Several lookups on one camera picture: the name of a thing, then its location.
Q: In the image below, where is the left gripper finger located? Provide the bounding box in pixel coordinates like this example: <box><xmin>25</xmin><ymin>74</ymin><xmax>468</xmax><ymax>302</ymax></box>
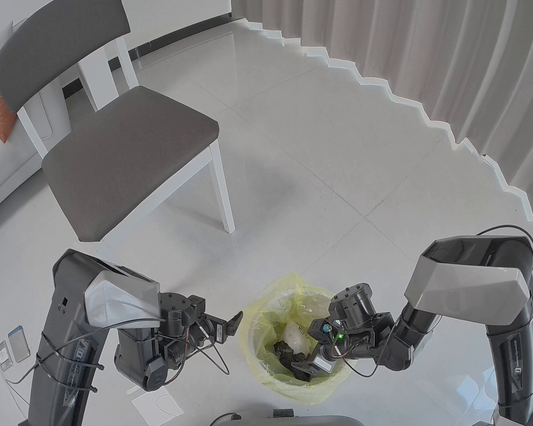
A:
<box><xmin>225</xmin><ymin>311</ymin><xmax>244</xmax><ymax>335</ymax></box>

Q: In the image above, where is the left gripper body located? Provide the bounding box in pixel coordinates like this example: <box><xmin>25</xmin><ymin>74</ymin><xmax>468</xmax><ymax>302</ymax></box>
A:
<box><xmin>203</xmin><ymin>314</ymin><xmax>232</xmax><ymax>346</ymax></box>

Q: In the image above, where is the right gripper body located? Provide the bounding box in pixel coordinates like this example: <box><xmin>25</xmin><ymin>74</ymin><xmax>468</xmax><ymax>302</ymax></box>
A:
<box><xmin>312</xmin><ymin>345</ymin><xmax>343</xmax><ymax>375</ymax></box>

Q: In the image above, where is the dark plastic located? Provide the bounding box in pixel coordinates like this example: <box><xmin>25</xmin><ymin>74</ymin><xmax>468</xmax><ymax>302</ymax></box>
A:
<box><xmin>273</xmin><ymin>341</ymin><xmax>312</xmax><ymax>374</ymax></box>

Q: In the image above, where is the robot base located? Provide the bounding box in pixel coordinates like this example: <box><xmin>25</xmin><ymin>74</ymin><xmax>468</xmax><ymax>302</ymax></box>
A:
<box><xmin>213</xmin><ymin>408</ymin><xmax>376</xmax><ymax>426</ymax></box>

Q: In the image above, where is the white trash bin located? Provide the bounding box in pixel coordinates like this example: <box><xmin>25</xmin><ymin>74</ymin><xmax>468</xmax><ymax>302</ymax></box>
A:
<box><xmin>247</xmin><ymin>293</ymin><xmax>345</xmax><ymax>390</ymax></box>

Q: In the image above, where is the yellow plastic bag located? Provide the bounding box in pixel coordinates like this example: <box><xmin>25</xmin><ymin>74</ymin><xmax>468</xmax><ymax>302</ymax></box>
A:
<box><xmin>242</xmin><ymin>273</ymin><xmax>352</xmax><ymax>406</ymax></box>

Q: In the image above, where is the crumpled white paper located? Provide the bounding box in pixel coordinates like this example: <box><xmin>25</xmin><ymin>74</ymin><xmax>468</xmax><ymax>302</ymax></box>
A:
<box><xmin>279</xmin><ymin>322</ymin><xmax>314</xmax><ymax>355</ymax></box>

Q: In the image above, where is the grey and white chair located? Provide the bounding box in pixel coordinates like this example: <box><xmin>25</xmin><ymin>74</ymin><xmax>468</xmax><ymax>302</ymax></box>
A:
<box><xmin>0</xmin><ymin>0</ymin><xmax>236</xmax><ymax>244</ymax></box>

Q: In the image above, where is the white sofa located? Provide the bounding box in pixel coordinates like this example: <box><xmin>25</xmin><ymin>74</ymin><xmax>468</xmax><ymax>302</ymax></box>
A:
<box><xmin>0</xmin><ymin>20</ymin><xmax>73</xmax><ymax>222</ymax></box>

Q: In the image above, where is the orange cushion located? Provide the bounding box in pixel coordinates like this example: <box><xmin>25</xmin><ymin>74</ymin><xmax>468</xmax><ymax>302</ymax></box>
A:
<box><xmin>0</xmin><ymin>88</ymin><xmax>17</xmax><ymax>143</ymax></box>

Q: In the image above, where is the beige curtain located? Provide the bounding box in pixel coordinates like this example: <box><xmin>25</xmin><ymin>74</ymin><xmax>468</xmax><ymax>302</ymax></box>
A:
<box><xmin>229</xmin><ymin>0</ymin><xmax>533</xmax><ymax>239</ymax></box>

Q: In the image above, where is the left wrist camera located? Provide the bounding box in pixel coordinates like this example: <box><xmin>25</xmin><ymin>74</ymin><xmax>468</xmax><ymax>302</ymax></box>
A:
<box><xmin>187</xmin><ymin>297</ymin><xmax>208</xmax><ymax>327</ymax></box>

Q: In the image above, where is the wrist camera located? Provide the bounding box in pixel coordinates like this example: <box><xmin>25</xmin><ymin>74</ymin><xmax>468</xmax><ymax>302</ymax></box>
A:
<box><xmin>187</xmin><ymin>297</ymin><xmax>208</xmax><ymax>327</ymax></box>
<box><xmin>308</xmin><ymin>318</ymin><xmax>335</xmax><ymax>344</ymax></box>

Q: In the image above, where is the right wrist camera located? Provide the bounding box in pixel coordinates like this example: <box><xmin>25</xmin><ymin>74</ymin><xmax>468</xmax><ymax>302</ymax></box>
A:
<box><xmin>308</xmin><ymin>318</ymin><xmax>335</xmax><ymax>344</ymax></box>

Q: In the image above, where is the black cable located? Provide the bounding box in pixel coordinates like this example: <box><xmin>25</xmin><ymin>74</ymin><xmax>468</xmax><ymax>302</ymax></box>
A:
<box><xmin>208</xmin><ymin>412</ymin><xmax>242</xmax><ymax>426</ymax></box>
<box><xmin>476</xmin><ymin>225</ymin><xmax>533</xmax><ymax>303</ymax></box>
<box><xmin>191</xmin><ymin>322</ymin><xmax>230</xmax><ymax>376</ymax></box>

